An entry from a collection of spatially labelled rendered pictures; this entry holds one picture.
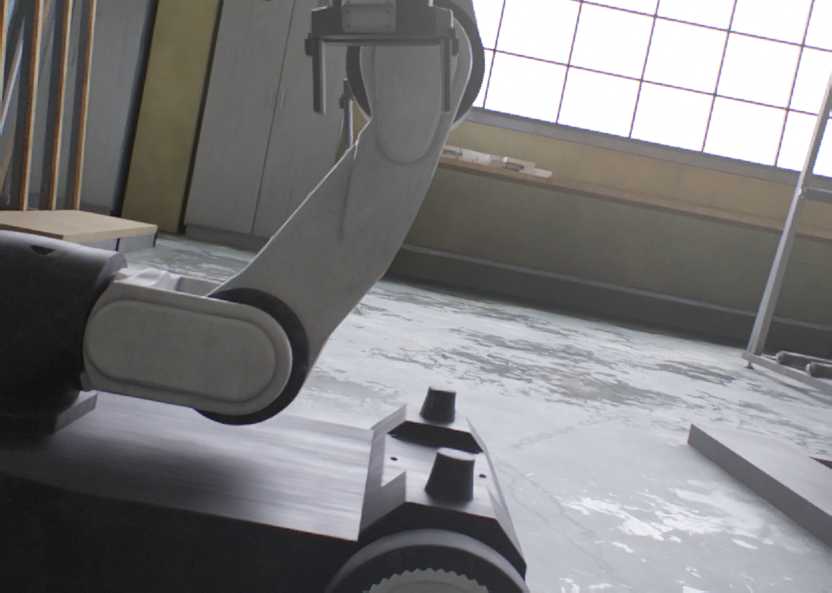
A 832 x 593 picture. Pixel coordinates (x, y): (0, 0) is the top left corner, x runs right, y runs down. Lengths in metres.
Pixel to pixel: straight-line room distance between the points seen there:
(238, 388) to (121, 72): 6.49
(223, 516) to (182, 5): 6.73
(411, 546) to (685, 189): 7.33
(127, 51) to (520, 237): 3.13
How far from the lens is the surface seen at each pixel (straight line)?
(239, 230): 7.28
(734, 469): 2.56
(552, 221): 7.85
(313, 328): 1.06
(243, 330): 1.03
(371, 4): 0.83
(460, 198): 7.75
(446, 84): 0.88
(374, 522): 0.92
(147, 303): 1.05
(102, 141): 7.46
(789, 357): 5.39
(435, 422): 1.27
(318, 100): 0.88
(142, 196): 7.48
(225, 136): 7.31
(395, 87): 1.01
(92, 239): 4.61
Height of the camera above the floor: 0.46
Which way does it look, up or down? 3 degrees down
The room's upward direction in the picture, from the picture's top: 11 degrees clockwise
